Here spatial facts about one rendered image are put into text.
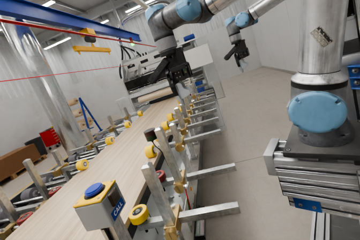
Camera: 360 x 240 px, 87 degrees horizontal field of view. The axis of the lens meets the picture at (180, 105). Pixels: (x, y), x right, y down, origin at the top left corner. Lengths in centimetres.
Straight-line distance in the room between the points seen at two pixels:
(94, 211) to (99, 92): 1119
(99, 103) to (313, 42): 1148
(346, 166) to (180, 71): 59
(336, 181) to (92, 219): 71
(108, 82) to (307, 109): 1091
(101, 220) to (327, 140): 65
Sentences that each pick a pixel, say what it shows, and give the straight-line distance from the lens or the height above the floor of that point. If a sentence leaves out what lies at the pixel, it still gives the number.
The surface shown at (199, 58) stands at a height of 142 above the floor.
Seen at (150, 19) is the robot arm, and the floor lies 160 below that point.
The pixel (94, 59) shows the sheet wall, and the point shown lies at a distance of 1147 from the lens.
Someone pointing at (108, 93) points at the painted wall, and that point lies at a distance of 1134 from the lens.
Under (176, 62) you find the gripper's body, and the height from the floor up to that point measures 143.
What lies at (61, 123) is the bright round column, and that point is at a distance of 492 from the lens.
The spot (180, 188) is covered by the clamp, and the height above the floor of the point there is 85.
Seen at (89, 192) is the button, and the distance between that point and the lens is 49.
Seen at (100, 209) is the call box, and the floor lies 120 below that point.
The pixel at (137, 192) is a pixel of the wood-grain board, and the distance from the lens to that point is 107.
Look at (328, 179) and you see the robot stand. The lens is 82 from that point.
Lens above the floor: 142
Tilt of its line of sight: 11 degrees down
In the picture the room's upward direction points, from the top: 20 degrees counter-clockwise
